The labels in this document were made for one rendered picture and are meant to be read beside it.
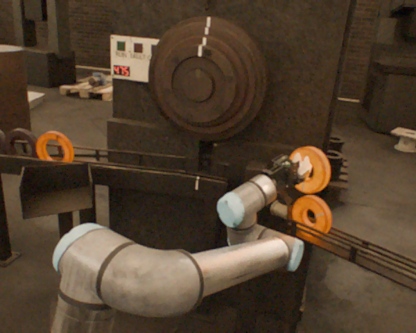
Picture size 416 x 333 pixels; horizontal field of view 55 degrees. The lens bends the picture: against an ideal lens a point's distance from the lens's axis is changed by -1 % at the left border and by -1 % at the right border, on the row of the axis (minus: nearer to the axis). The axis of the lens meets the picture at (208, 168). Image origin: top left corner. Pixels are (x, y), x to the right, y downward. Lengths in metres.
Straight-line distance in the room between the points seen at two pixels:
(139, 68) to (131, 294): 1.26
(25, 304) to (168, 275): 1.56
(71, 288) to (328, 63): 1.25
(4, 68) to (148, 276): 3.61
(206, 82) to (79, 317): 0.95
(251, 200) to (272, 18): 0.78
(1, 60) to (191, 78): 2.87
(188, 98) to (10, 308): 1.32
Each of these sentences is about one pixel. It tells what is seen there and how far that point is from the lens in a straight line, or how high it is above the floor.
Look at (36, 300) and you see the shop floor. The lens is 2.20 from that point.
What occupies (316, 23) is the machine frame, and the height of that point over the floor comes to 1.36.
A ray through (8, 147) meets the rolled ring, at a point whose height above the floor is 0.68.
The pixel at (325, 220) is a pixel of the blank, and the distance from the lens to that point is 1.45.
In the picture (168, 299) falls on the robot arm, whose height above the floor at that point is 0.93.
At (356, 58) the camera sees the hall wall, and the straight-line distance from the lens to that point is 7.63.
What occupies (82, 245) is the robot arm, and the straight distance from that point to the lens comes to 0.75.
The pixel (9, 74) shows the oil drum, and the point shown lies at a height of 0.67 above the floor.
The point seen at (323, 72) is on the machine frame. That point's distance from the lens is 1.65.
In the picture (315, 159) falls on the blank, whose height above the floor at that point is 0.95.
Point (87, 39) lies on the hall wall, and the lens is 8.96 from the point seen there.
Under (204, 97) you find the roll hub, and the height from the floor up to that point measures 1.08.
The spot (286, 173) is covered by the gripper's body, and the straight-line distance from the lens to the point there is 1.24.
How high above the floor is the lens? 1.39
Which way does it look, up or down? 22 degrees down
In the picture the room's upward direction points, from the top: 5 degrees clockwise
